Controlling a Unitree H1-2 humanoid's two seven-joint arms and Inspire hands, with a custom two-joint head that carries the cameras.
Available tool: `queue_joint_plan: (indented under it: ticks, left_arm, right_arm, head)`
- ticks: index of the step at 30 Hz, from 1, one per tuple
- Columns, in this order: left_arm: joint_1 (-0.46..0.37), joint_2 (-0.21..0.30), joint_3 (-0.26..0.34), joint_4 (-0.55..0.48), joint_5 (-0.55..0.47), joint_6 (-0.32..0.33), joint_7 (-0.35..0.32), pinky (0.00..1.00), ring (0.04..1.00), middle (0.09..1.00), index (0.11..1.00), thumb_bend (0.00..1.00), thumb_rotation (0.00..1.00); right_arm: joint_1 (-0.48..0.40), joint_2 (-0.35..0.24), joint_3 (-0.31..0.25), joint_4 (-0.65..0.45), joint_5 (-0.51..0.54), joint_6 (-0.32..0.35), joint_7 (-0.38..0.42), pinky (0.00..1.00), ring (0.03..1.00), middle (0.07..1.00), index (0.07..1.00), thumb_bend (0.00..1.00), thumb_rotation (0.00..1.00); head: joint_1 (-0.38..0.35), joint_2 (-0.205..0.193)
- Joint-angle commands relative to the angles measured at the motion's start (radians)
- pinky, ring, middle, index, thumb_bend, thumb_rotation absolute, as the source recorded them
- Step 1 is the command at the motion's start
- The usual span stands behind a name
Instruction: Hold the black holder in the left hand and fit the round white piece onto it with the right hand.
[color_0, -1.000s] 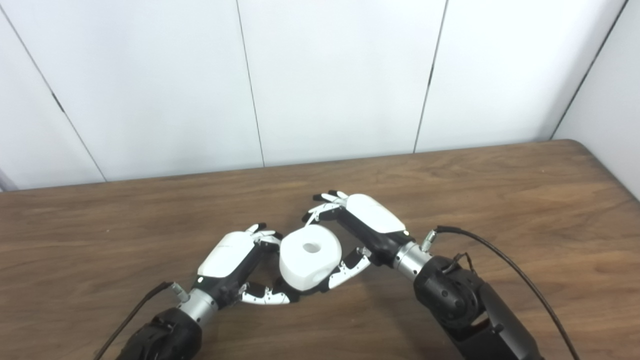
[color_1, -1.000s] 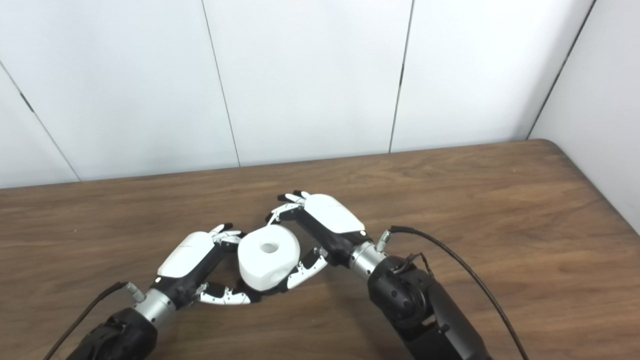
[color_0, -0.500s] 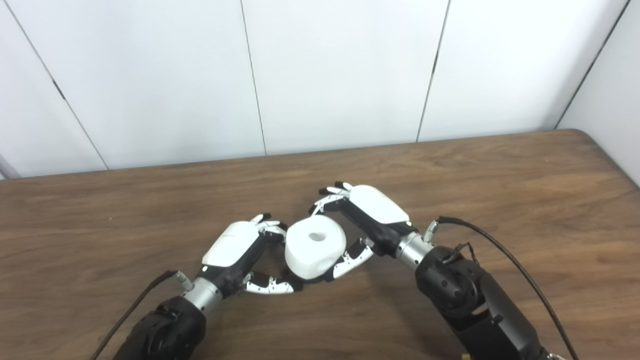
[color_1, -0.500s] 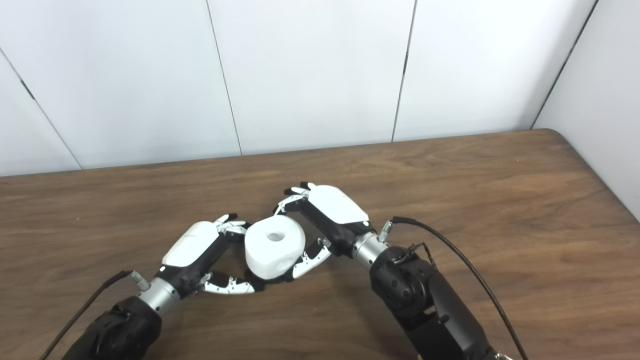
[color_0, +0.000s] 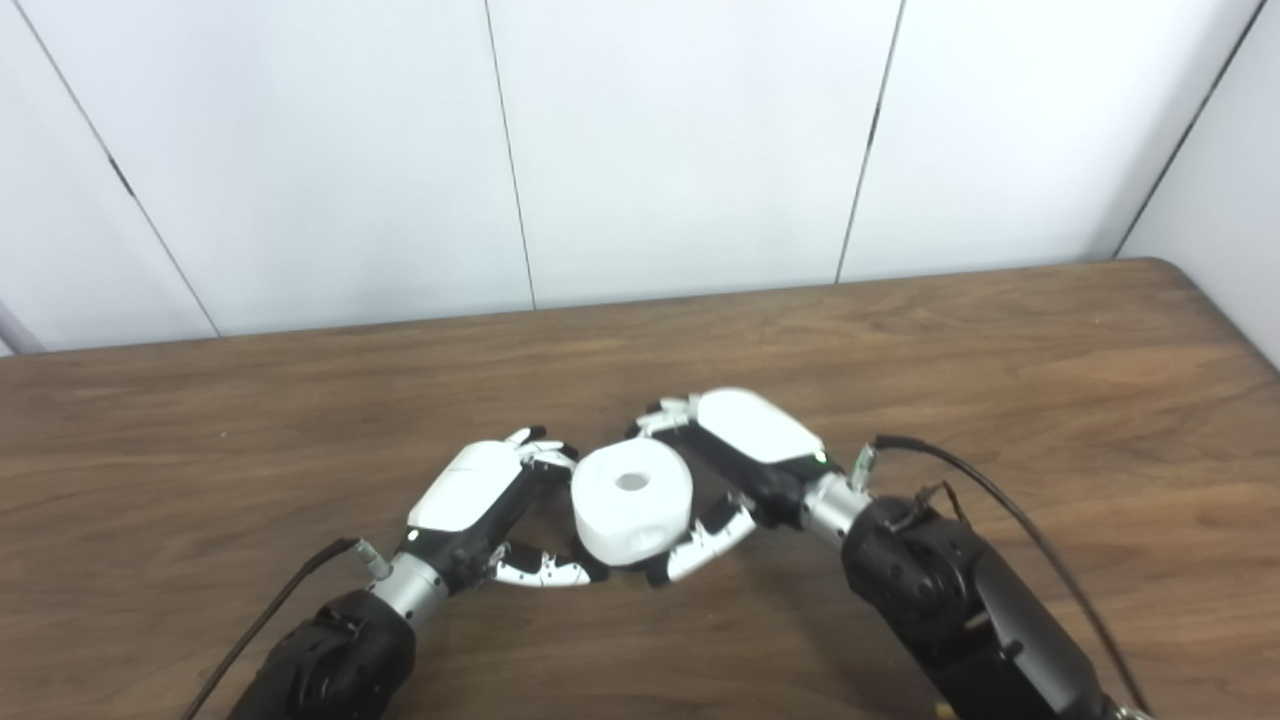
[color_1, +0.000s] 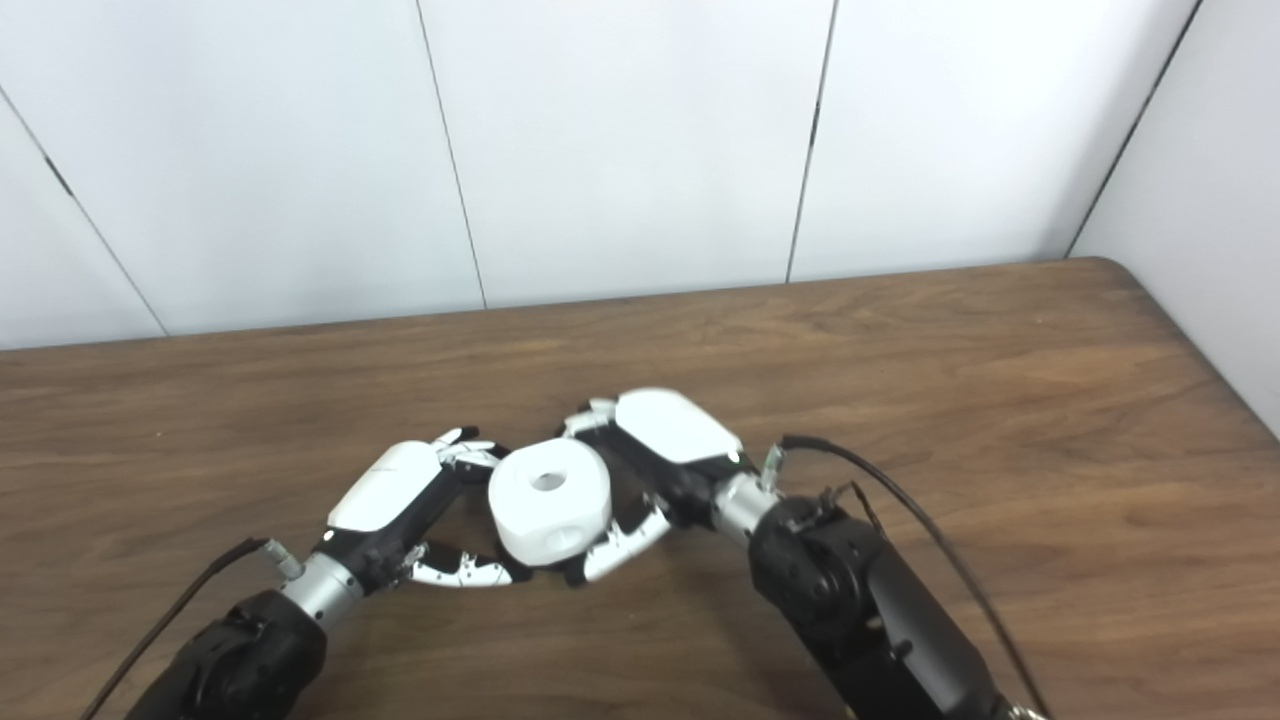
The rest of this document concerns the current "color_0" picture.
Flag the grey wall trim strip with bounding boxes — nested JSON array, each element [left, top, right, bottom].
[[0, 298, 46, 357]]

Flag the round white plastic piece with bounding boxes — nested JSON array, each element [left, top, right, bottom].
[[571, 438, 694, 567]]

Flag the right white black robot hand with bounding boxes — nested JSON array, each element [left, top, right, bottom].
[[628, 388, 836, 588]]

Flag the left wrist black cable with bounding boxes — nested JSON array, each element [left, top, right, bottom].
[[180, 537, 393, 720]]

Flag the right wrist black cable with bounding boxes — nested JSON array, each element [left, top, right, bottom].
[[850, 434, 1156, 716]]

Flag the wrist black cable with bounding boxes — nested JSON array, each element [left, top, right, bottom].
[[180, 537, 393, 720], [850, 434, 1156, 716]]

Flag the thin black wire loop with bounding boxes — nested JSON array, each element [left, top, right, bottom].
[[905, 482, 966, 526]]

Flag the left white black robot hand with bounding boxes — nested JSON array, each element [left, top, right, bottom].
[[400, 427, 609, 593]]

